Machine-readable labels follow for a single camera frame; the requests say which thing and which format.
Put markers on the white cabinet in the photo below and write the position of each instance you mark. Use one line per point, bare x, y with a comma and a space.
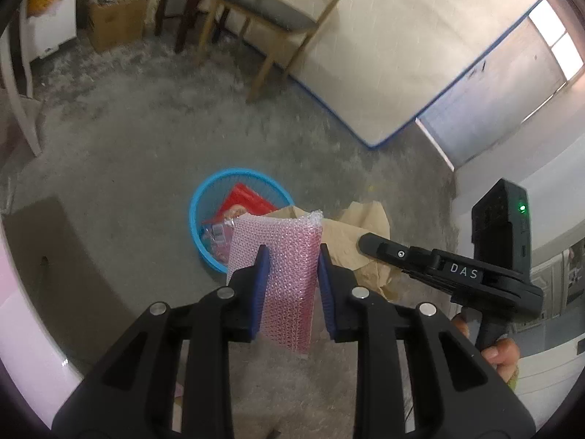
50, 32

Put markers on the wooden chair dark seat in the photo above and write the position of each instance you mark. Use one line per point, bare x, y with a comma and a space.
269, 9

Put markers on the clear plastic bag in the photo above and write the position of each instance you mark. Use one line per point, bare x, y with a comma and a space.
217, 238

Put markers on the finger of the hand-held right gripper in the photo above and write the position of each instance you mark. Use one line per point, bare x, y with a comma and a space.
384, 249

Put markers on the brown paper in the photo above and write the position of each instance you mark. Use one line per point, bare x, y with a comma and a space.
352, 233

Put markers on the window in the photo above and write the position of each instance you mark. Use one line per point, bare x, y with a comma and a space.
557, 36

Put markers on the brown cardboard box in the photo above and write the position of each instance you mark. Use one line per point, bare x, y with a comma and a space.
116, 23

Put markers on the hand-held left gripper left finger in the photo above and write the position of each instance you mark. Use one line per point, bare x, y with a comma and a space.
259, 292

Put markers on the white table leg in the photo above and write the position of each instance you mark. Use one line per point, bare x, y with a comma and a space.
20, 100

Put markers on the blue plastic basket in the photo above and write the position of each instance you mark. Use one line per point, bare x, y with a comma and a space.
196, 224

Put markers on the person's right hand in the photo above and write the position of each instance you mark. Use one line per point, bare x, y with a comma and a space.
505, 356

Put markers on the white mattress blue edge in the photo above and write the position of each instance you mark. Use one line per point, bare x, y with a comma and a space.
411, 55

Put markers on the red paper bag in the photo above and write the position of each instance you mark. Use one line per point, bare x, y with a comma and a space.
242, 201

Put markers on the pink bubble wrap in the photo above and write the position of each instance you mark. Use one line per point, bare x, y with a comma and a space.
290, 274

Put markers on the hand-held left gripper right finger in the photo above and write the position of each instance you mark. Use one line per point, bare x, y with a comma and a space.
327, 292

